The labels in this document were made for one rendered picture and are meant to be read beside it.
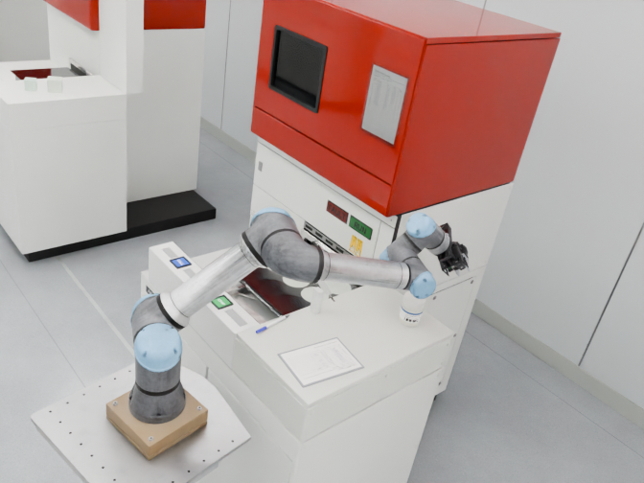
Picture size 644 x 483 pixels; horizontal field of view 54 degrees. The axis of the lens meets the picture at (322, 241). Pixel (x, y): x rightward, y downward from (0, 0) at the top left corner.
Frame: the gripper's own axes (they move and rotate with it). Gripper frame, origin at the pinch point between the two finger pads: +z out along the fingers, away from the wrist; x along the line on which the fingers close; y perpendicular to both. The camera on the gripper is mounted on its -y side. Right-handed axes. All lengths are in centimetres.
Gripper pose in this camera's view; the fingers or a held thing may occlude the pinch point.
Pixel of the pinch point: (463, 264)
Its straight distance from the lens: 213.7
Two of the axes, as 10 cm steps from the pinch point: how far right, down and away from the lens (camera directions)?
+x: 8.2, -4.2, -3.9
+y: 1.4, 8.1, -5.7
